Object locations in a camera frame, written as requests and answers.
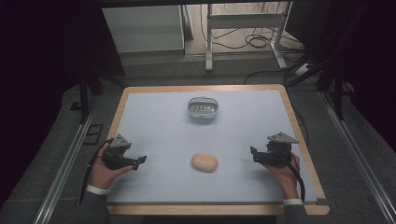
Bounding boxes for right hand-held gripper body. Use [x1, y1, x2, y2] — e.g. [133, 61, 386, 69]
[262, 132, 300, 169]

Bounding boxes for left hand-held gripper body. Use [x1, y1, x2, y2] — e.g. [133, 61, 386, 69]
[101, 133, 140, 171]

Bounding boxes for person's left hand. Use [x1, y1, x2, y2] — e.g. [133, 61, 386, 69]
[89, 151, 134, 190]

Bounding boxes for person's right hand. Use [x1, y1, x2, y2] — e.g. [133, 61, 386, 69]
[262, 151, 302, 201]

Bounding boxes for wooden table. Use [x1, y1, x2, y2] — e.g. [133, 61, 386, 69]
[106, 83, 331, 217]

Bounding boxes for light blue table mat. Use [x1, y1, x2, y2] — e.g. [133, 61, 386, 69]
[106, 89, 318, 205]

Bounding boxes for black metal stand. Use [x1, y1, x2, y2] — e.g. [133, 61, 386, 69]
[69, 71, 106, 125]
[316, 59, 356, 121]

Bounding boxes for white power strip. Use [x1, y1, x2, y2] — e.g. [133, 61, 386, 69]
[293, 63, 313, 77]

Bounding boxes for dark curtain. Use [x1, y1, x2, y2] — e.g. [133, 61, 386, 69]
[284, 0, 396, 153]
[0, 0, 126, 209]

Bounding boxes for grey cabinet panel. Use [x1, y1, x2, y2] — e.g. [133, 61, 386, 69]
[102, 4, 186, 54]

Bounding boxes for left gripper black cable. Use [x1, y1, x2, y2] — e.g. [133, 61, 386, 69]
[78, 137, 115, 205]

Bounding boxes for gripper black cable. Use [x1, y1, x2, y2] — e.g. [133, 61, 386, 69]
[278, 150, 306, 203]
[78, 137, 115, 205]

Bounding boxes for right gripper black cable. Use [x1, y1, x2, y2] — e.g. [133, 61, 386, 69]
[278, 150, 306, 203]

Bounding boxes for aluminium floor rail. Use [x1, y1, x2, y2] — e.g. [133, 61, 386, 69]
[32, 94, 101, 224]
[318, 91, 396, 224]

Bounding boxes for black floor cables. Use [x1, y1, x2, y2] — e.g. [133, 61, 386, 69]
[199, 2, 312, 86]

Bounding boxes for white metal stand frame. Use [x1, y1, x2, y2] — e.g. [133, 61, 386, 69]
[204, 0, 294, 73]

